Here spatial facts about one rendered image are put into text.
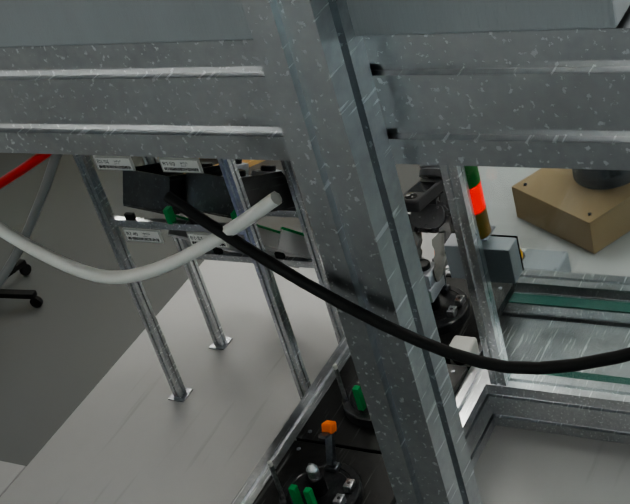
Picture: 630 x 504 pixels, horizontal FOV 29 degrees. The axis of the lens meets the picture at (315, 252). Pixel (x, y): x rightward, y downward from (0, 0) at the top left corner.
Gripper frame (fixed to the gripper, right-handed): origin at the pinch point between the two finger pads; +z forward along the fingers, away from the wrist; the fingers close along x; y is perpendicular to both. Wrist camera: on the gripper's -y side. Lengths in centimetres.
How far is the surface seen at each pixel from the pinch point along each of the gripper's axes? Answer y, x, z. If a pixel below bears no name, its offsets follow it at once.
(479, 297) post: -16.9, -18.9, 4.2
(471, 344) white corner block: -1.3, -11.8, 12.4
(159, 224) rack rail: -31, 40, -4
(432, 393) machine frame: -132, -64, 15
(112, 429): -10, 62, 38
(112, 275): -142, -42, 9
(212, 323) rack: 7, 52, 14
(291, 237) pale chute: -11.8, 22.8, -4.3
